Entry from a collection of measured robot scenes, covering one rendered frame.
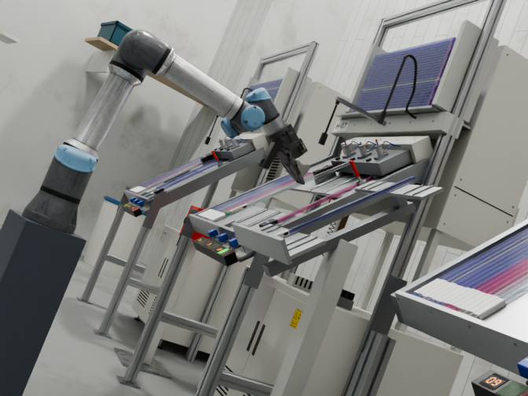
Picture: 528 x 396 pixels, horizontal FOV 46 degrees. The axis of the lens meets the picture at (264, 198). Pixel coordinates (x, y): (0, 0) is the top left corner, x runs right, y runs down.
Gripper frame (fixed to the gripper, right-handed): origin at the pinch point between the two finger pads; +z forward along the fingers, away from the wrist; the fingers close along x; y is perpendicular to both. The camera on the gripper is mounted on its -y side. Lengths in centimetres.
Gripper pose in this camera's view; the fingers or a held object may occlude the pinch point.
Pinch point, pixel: (299, 182)
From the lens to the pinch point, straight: 219.3
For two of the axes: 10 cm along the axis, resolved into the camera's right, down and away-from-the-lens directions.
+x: -4.0, -0.9, 9.1
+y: 7.8, -5.6, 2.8
